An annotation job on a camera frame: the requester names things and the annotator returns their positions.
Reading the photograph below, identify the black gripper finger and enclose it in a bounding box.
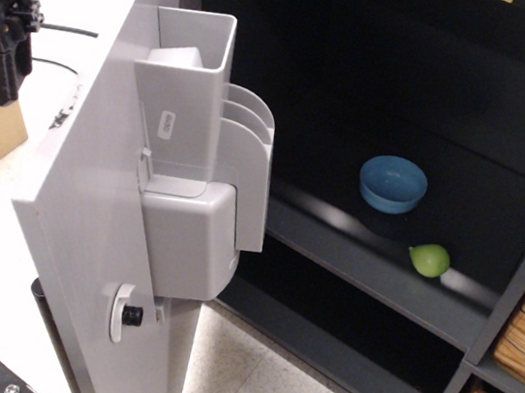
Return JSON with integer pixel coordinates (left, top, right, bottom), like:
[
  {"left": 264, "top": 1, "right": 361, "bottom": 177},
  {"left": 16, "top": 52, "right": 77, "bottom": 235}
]
[{"left": 0, "top": 21, "right": 33, "bottom": 106}]

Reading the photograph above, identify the grey toy fridge door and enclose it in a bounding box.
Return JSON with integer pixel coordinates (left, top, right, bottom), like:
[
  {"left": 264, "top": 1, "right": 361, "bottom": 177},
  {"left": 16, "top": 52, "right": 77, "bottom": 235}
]
[{"left": 14, "top": 6, "right": 274, "bottom": 393}]

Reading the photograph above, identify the dark grey fridge cabinet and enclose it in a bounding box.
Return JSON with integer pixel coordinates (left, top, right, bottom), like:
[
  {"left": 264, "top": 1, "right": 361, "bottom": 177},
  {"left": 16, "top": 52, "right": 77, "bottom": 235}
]
[{"left": 191, "top": 0, "right": 525, "bottom": 393}]

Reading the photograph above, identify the blue bowl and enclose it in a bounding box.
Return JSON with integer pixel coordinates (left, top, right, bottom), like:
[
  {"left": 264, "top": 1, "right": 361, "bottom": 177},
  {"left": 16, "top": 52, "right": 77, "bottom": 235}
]
[{"left": 358, "top": 155, "right": 429, "bottom": 215}]

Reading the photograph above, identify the green toy pear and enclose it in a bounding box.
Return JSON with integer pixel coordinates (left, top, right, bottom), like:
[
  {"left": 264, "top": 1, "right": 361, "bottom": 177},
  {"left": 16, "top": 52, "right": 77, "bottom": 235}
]
[{"left": 409, "top": 243, "right": 451, "bottom": 279}]

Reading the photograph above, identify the black door handle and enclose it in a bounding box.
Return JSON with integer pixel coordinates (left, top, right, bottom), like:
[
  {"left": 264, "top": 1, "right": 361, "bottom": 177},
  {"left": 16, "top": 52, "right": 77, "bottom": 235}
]
[{"left": 30, "top": 278, "right": 80, "bottom": 393}]

